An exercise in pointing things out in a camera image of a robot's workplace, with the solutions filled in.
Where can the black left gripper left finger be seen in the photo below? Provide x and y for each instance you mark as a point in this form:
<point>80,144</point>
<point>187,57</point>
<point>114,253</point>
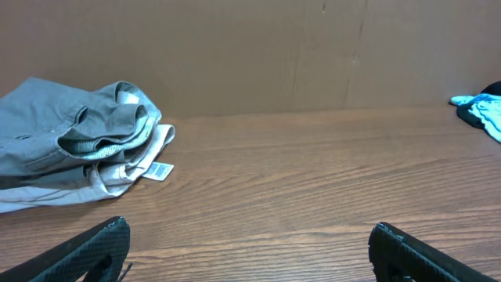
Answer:
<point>96,255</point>

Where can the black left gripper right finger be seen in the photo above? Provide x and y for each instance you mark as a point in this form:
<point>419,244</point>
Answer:
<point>397,256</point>

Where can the light blue t-shirt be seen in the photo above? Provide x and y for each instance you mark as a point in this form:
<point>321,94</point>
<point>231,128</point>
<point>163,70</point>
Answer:
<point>481,111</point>

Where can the beige folded garment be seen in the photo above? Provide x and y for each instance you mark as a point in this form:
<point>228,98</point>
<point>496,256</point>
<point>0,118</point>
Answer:
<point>104,181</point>

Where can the grey folded shorts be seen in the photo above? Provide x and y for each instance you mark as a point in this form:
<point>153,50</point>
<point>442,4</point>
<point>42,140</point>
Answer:
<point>54,133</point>

